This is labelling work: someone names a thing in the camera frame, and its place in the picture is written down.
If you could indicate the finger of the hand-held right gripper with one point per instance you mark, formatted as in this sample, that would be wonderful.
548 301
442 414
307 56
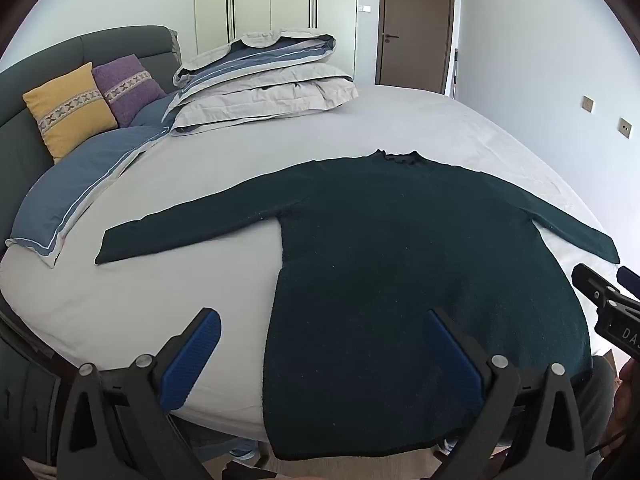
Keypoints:
592 285
631 281

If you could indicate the dark green sweater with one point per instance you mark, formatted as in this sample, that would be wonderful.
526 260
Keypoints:
400 260

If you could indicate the dark grey padded headboard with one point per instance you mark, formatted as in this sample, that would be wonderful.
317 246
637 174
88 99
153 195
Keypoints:
30 75

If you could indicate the white wardrobe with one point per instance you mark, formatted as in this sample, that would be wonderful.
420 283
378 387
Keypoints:
275 5

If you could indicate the person's grey pants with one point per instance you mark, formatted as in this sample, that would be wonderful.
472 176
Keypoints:
597 395

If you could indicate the blue pillow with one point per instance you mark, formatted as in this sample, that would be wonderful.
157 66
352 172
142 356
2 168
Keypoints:
75 185

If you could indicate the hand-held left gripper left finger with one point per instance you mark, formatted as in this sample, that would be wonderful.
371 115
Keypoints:
192 355

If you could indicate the brown door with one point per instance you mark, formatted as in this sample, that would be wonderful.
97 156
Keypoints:
417 20

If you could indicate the bed with white sheet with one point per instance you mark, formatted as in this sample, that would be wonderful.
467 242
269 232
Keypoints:
200 280

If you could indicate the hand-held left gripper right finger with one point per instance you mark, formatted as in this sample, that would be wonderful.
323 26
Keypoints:
455 360

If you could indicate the folded grey blue duvet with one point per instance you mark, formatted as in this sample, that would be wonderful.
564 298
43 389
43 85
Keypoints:
270 90

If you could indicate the beige wall socket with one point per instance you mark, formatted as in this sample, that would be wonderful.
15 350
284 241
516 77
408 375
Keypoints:
625 127
588 104

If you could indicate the purple patterned cushion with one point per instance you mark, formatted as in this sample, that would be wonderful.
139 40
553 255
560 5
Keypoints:
127 87

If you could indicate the yellow patterned cushion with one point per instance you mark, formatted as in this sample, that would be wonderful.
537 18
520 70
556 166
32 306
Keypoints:
70 110

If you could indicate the dark grey cabinet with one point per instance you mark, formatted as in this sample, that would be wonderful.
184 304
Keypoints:
25 400

